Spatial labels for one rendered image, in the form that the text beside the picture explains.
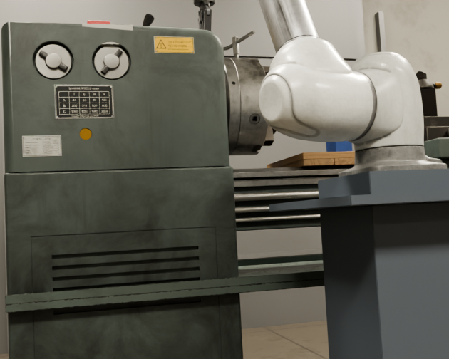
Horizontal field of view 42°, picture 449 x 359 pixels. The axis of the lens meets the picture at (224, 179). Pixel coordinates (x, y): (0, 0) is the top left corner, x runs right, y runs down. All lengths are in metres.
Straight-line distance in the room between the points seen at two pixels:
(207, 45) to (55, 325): 0.84
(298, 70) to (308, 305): 2.97
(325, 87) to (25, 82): 0.79
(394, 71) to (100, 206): 0.80
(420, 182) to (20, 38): 1.05
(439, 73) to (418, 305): 3.58
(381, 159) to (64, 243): 0.81
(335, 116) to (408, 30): 3.50
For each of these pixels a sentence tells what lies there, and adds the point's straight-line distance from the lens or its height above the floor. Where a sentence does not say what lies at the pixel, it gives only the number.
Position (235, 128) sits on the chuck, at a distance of 1.76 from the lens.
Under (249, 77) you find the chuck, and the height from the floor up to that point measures 1.14.
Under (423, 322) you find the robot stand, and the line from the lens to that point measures 1.28.
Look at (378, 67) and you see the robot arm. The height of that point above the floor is 1.03.
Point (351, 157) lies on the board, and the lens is 1.83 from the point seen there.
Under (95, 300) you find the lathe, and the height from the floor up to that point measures 0.53.
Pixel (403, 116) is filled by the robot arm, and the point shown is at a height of 0.92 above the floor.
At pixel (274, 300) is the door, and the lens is 3.93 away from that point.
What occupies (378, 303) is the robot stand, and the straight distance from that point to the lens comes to 1.22.
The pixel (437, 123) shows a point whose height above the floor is 1.00.
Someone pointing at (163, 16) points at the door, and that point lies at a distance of 3.95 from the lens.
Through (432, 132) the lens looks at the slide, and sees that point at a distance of 1.91.
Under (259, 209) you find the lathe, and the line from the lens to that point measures 1.73.
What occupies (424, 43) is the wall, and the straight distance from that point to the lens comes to 4.72.
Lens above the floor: 0.72
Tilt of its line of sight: 4 degrees up
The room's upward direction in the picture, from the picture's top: 3 degrees counter-clockwise
